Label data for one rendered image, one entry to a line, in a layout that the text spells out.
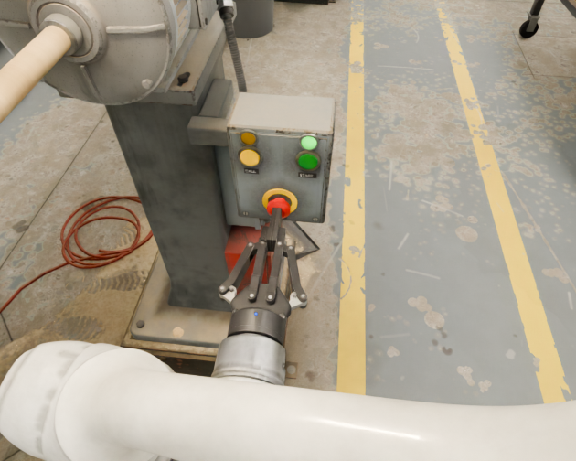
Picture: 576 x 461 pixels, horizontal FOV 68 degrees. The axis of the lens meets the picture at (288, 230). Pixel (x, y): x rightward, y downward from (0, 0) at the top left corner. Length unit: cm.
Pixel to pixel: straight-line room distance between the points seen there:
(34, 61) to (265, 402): 45
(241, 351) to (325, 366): 111
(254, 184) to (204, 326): 76
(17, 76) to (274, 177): 36
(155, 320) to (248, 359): 93
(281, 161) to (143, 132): 36
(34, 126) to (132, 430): 270
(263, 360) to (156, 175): 59
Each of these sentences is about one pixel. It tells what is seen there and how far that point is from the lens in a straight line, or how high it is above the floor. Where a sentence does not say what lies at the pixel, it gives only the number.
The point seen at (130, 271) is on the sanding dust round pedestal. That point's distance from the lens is 194.
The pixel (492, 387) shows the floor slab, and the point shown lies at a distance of 175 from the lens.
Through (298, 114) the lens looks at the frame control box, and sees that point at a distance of 67.
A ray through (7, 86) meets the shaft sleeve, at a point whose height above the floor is 126.
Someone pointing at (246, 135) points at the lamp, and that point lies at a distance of 64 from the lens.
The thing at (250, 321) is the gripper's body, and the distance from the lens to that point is 55.
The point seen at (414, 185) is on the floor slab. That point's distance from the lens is 227.
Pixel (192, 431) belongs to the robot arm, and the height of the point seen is 122.
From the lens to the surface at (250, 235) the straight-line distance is 115.
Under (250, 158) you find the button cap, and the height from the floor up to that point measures 107.
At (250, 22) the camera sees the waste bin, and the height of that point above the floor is 12.
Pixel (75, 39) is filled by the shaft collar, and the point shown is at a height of 125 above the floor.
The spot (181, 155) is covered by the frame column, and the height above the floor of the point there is 91.
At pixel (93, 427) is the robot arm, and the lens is 38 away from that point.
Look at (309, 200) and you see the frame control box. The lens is 72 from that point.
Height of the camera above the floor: 149
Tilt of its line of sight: 49 degrees down
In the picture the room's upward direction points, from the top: straight up
